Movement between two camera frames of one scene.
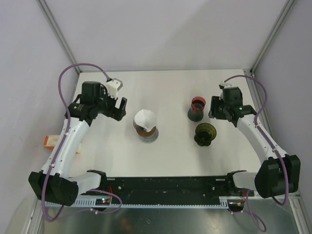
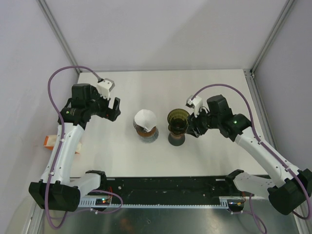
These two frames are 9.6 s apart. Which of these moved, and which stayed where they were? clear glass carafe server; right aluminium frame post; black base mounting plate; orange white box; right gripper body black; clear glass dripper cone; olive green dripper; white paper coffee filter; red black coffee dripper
Moved: right gripper body black; red black coffee dripper; olive green dripper
Stayed: clear glass dripper cone; white paper coffee filter; orange white box; right aluminium frame post; clear glass carafe server; black base mounting plate
